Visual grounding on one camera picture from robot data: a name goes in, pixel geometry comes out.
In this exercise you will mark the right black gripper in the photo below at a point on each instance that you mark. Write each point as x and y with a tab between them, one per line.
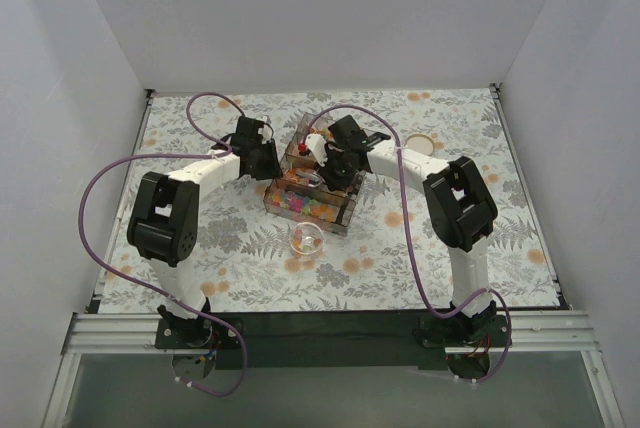
338	171

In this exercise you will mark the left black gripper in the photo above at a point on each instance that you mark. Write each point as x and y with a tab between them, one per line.
267	160

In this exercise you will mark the clear compartment candy box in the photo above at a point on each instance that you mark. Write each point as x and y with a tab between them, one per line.
301	194

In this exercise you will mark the silver metal scoop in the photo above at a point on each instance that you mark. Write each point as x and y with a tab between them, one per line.
309	178

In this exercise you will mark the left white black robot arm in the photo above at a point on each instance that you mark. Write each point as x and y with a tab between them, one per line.
164	221

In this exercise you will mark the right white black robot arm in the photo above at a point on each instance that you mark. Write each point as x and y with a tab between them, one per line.
461	210

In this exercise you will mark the floral patterned table mat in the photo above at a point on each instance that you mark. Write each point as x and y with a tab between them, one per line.
390	257

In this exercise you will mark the round wooden jar lid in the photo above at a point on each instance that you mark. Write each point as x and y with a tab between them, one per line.
420	143

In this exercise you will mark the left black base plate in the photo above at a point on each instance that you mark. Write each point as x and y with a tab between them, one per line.
220	335

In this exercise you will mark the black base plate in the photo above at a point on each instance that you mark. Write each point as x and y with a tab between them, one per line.
483	344
220	335

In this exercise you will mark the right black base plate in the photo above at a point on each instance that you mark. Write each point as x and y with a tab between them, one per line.
483	344

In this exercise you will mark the aluminium frame rail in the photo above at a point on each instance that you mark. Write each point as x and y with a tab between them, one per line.
534	331

